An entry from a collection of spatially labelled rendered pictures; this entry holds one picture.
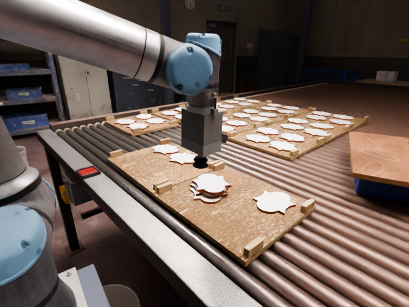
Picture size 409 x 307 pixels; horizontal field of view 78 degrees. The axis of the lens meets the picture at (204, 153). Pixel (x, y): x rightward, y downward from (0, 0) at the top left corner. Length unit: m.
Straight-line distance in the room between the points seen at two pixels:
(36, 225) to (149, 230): 0.36
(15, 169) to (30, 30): 0.29
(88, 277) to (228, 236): 0.37
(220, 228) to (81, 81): 4.91
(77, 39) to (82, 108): 5.11
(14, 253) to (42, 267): 0.06
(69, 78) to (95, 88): 0.48
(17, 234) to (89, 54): 0.29
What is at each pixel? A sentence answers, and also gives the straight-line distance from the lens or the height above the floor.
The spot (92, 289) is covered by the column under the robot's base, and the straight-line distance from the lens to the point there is 0.73.
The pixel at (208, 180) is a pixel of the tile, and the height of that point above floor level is 0.97.
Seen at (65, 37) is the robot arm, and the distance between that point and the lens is 0.38.
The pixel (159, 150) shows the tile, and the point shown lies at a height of 0.95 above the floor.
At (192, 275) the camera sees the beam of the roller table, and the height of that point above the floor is 0.92.
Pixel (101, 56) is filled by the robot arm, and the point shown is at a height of 1.39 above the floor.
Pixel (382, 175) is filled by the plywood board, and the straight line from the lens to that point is 0.95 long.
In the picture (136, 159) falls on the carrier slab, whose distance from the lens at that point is 1.19.
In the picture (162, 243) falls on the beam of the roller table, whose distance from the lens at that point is 0.73.
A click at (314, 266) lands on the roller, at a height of 0.92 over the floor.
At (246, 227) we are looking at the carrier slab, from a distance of 0.75.
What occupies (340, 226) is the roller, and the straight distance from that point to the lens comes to 0.87.
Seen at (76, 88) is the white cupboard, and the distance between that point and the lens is 5.42.
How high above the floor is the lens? 1.39
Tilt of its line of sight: 22 degrees down
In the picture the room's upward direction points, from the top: straight up
